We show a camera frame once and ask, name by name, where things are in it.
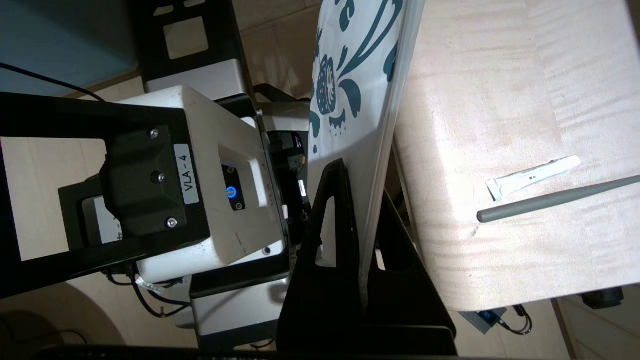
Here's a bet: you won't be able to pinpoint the blue grey mat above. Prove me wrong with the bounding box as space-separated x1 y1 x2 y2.
0 0 140 98

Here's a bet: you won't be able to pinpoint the white blue horse print bag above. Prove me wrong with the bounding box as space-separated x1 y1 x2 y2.
306 0 427 306

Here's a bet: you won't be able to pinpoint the black cables under torso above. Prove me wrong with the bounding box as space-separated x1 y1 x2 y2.
102 265 193 319

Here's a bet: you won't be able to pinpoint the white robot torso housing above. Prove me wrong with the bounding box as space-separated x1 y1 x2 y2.
115 85 291 283

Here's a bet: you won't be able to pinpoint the grey white toothbrush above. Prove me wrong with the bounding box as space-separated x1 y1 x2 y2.
476 175 640 224

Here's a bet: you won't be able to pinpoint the black silver robot base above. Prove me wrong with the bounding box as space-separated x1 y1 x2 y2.
131 0 321 353

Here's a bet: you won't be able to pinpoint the black robot head bracket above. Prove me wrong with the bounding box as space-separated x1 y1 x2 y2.
0 91 211 299

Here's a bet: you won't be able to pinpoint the thin black floor cable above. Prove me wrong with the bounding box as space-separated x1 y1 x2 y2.
0 62 108 102

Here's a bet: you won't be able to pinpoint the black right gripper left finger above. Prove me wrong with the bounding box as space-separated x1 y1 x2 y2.
276 158 369 347

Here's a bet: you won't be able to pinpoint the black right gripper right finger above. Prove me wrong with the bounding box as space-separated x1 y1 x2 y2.
364 190 458 347

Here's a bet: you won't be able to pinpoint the small white sachet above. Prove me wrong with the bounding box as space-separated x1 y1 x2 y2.
486 155 582 202

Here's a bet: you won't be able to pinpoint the small black knob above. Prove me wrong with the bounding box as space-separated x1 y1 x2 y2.
582 287 625 309

